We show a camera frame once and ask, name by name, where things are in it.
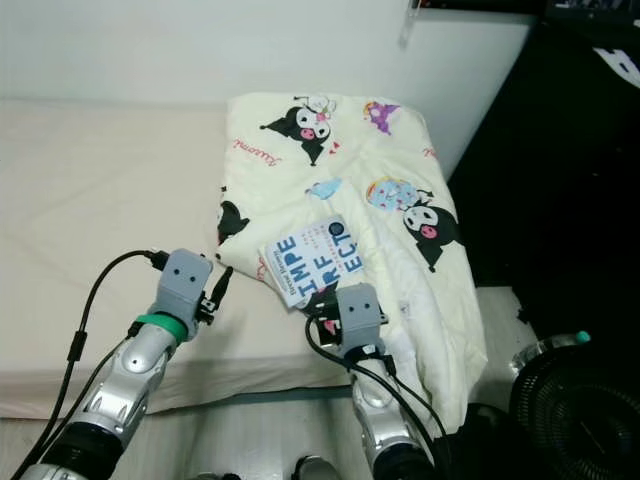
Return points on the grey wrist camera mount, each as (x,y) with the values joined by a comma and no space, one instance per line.
(358,315)
(182,280)

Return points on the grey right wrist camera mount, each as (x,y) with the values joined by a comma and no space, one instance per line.
(358,315)

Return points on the cream cartoon print quilt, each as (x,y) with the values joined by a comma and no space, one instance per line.
(270,180)

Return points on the dark wall shelf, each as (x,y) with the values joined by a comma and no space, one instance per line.
(480,5)

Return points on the black cabinet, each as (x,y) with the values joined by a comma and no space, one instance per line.
(560,200)

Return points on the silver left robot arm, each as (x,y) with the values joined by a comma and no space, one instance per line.
(130,385)

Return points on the cream sheeted mattress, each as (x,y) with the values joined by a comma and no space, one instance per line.
(100,200)

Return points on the white shelf bracket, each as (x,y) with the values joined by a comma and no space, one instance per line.
(408,25)

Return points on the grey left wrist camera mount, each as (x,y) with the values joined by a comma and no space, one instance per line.
(182,280)

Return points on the black floor fan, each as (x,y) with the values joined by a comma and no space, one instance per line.
(570,420)

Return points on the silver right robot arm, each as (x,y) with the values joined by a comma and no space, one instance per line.
(380,410)

